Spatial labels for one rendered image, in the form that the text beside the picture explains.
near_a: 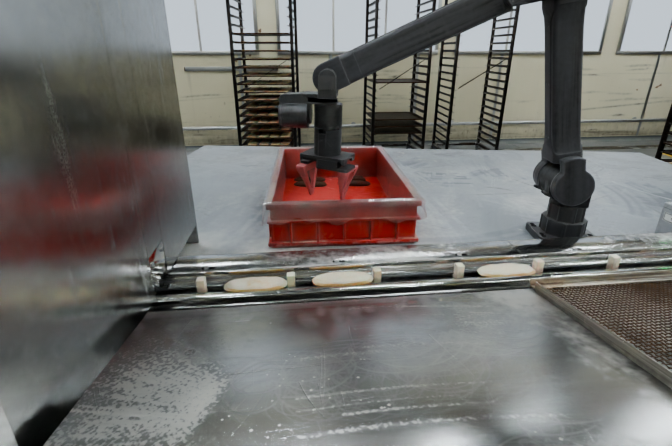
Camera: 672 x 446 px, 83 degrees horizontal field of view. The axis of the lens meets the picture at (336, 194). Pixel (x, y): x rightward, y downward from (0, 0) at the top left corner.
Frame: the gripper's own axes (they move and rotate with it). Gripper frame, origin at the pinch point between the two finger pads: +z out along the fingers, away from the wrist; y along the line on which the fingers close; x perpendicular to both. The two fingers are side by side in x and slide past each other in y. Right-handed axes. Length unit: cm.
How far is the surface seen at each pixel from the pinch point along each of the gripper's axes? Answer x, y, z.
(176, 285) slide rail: 33.5, 10.6, 6.6
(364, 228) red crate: 3.0, -10.2, 4.9
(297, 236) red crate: 9.6, 2.0, 6.6
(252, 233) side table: 8.3, 14.3, 9.3
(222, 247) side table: 16.2, 16.1, 9.5
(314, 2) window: -366, 194, -83
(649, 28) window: -584, -181, -69
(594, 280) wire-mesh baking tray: 12, -49, 1
